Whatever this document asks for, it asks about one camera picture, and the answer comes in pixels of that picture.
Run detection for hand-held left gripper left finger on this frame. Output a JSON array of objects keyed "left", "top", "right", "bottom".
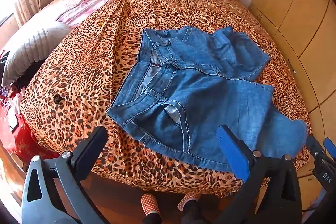
[{"left": 21, "top": 126, "right": 111, "bottom": 224}]

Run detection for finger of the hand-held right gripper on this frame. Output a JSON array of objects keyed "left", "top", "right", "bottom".
[
  {"left": 323, "top": 137, "right": 336, "bottom": 159},
  {"left": 305, "top": 135, "right": 336, "bottom": 195}
]

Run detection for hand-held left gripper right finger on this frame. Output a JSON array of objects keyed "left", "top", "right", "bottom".
[{"left": 216, "top": 124, "right": 302, "bottom": 224}]

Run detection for blue denim pants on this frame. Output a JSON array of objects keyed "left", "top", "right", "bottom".
[{"left": 107, "top": 26, "right": 308, "bottom": 171}]

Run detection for red patterned cloth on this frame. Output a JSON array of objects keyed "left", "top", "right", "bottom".
[{"left": 0, "top": 93, "right": 59, "bottom": 161}]

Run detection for red polka dot slipper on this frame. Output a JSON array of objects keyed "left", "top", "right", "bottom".
[
  {"left": 141, "top": 193, "right": 161, "bottom": 216},
  {"left": 177, "top": 193, "right": 201, "bottom": 211}
]

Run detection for leopard print bed sheet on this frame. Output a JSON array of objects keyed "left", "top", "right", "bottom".
[{"left": 20, "top": 0, "right": 313, "bottom": 198}]

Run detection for large grey striped pillow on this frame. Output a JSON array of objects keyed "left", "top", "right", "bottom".
[{"left": 1, "top": 21, "right": 72, "bottom": 86}]

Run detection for pink floral blanket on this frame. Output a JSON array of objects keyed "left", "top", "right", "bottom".
[{"left": 25, "top": 0, "right": 153, "bottom": 30}]

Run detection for light wooden wardrobe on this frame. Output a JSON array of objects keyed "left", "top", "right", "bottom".
[{"left": 248, "top": 0, "right": 336, "bottom": 188}]

